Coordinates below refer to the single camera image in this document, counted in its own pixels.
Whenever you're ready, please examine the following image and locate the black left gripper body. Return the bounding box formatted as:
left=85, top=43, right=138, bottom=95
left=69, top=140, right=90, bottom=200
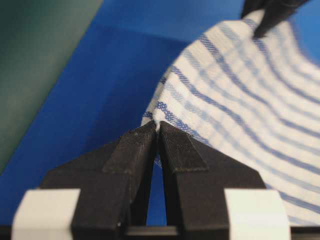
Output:
left=0, top=224, right=320, bottom=240

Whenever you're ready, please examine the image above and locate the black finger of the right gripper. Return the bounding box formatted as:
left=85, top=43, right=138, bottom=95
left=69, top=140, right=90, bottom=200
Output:
left=241, top=0, right=309, bottom=39

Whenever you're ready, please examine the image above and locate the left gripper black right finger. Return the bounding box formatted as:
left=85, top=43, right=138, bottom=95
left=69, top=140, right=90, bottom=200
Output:
left=157, top=120, right=293, bottom=240

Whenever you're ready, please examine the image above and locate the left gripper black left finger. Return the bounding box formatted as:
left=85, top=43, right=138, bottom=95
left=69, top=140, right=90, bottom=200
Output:
left=10, top=120, right=159, bottom=240

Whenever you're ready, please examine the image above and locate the white blue striped towel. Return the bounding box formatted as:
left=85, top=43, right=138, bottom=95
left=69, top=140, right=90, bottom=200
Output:
left=141, top=10, right=320, bottom=226

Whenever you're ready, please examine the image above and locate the blue table mat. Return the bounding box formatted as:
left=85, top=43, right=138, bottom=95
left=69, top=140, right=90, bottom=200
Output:
left=0, top=0, right=320, bottom=225

